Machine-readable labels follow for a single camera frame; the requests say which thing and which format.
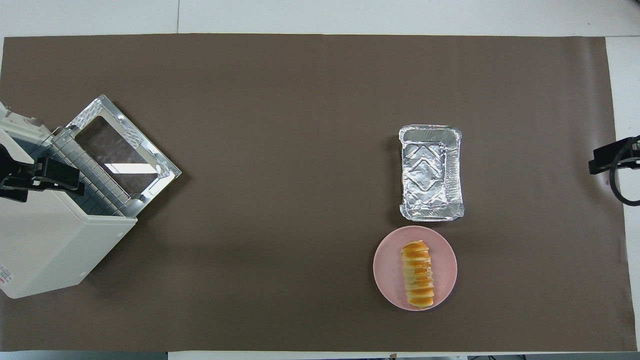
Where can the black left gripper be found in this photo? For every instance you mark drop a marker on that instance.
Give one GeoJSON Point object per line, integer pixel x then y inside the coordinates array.
{"type": "Point", "coordinates": [12, 172]}

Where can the aluminium foil tray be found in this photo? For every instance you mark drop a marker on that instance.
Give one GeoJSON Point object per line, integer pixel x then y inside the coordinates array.
{"type": "Point", "coordinates": [429, 175]}

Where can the sliced golden bread loaf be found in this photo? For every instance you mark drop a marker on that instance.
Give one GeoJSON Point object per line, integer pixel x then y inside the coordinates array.
{"type": "Point", "coordinates": [418, 275]}

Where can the cream toaster oven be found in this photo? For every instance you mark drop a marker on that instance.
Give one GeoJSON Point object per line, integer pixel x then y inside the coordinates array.
{"type": "Point", "coordinates": [45, 240]}

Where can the glass chrome oven door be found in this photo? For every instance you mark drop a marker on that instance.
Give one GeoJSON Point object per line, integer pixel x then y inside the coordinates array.
{"type": "Point", "coordinates": [150, 155]}

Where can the brown table mat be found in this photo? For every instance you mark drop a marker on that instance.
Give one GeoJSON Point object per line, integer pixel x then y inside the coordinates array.
{"type": "Point", "coordinates": [300, 150]}

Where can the pink round plate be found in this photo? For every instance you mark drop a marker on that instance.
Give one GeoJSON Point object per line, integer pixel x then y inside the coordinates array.
{"type": "Point", "coordinates": [387, 270]}

